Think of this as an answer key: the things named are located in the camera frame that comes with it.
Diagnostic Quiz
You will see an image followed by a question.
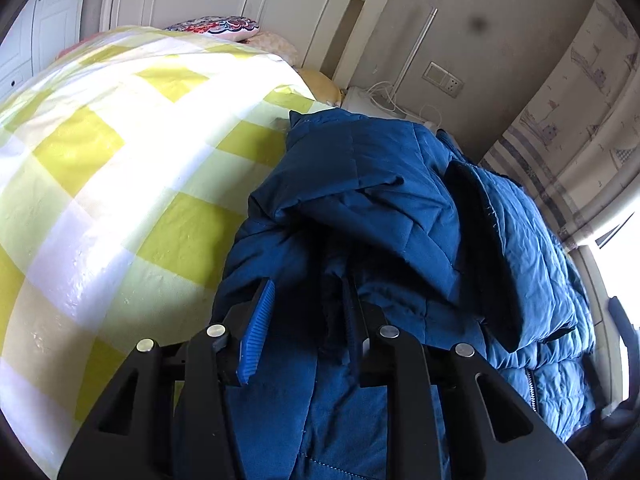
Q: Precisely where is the colourful patterned pillow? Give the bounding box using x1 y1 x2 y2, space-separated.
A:
162 16 262 44

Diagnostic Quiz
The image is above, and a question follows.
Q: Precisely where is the wall socket plate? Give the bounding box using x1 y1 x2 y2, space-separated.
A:
422 61 464 99

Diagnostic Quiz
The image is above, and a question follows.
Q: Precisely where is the white cable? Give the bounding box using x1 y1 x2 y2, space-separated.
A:
366 81 445 130

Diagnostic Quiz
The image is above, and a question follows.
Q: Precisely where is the white nightstand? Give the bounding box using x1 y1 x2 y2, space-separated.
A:
342 86 436 128

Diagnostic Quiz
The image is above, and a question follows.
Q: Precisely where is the pale floral pillow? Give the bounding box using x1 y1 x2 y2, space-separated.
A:
245 31 302 69

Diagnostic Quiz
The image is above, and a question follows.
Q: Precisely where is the printed striped curtain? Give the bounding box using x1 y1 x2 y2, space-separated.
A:
479 0 640 248

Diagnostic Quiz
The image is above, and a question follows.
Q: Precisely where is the thin metal rod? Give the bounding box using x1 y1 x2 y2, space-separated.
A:
391 7 439 107

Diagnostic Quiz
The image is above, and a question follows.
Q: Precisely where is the yellow checked bed sheet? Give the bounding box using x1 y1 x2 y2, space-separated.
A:
0 25 346 461

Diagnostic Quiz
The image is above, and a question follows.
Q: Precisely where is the yellow pillow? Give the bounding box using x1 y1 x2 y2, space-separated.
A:
297 67 347 107

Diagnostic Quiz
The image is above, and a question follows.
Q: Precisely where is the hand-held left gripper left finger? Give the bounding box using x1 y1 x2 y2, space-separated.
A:
57 278 277 480

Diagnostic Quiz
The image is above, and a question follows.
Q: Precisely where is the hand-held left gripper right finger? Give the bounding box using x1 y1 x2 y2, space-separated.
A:
347 285 587 480

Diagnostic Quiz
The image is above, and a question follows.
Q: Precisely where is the white window sill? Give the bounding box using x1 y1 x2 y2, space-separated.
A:
570 220 640 406

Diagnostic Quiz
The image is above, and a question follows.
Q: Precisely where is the dark object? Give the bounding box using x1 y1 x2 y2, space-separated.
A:
565 296 640 461

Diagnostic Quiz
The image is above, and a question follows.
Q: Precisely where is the blue padded jacket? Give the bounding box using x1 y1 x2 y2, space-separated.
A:
172 110 598 480

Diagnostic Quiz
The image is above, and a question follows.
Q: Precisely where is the white wardrobe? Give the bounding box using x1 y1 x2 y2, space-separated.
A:
0 0 94 107

